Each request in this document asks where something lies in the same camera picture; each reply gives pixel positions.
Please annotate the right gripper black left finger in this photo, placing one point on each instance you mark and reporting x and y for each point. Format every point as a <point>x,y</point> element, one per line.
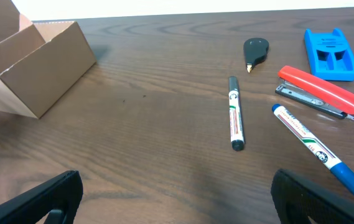
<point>57,199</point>

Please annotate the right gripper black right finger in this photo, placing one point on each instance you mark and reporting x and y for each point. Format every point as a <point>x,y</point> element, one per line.
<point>299,200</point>

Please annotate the red stapler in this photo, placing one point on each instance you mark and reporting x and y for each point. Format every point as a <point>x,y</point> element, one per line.
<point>315,93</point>

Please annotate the blue plastic holder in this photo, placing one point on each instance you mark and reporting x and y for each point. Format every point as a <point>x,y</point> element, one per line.
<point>330,56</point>

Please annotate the black correction tape dispenser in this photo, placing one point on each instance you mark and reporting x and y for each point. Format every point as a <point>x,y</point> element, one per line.
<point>255,51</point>

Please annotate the blue whiteboard marker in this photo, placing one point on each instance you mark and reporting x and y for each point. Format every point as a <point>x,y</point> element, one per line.
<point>338,168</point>

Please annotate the black whiteboard marker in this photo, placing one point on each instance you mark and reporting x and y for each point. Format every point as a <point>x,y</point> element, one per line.
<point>236,125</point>

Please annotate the open cardboard box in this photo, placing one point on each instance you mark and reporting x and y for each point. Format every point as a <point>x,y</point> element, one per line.
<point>39,61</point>

